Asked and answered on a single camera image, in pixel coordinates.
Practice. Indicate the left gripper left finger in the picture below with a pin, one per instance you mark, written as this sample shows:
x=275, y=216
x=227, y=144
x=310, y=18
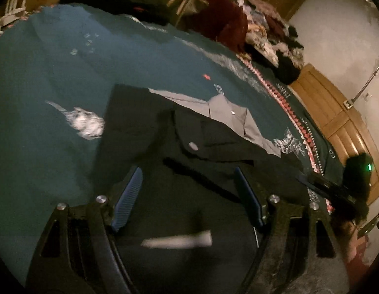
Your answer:
x=77, y=251

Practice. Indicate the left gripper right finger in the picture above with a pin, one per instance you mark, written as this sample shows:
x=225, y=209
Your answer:
x=297, y=251

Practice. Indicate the black jacket grey lining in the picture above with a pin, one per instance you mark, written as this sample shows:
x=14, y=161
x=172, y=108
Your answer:
x=188, y=230

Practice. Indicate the pile of clothes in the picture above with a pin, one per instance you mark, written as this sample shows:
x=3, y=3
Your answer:
x=271, y=41

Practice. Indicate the dark green patterned blanket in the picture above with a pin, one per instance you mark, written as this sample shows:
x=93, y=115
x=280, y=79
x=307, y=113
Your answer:
x=57, y=69

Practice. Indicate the dark red garment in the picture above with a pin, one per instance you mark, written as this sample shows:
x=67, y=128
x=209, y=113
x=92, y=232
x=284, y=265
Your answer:
x=222, y=21

